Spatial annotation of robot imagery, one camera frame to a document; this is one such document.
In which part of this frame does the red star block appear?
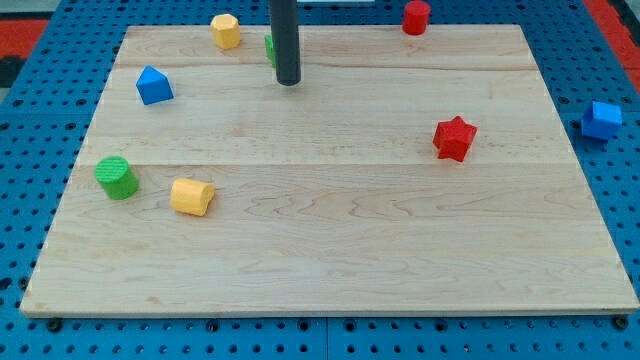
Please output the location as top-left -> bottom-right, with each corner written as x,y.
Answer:
433,115 -> 478,162

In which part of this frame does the light wooden board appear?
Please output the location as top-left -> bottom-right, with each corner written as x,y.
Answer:
21,25 -> 639,318

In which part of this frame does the yellow half-round block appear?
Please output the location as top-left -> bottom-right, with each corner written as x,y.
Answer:
169,178 -> 215,217

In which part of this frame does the green block behind rod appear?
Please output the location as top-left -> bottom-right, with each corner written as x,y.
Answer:
264,34 -> 276,68

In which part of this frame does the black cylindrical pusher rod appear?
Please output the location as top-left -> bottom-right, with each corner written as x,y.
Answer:
269,0 -> 301,86

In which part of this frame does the yellow octagon block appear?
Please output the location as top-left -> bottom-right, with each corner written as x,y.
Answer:
210,13 -> 241,50

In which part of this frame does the red cylinder block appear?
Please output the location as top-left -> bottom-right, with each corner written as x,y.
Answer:
402,0 -> 431,35

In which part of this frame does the blue pentagon house block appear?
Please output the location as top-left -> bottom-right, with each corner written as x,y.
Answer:
136,65 -> 174,105

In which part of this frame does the green cylinder block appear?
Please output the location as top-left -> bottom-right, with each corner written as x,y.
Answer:
94,156 -> 139,200

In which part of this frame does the blue cube block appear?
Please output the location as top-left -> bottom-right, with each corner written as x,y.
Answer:
580,101 -> 623,141

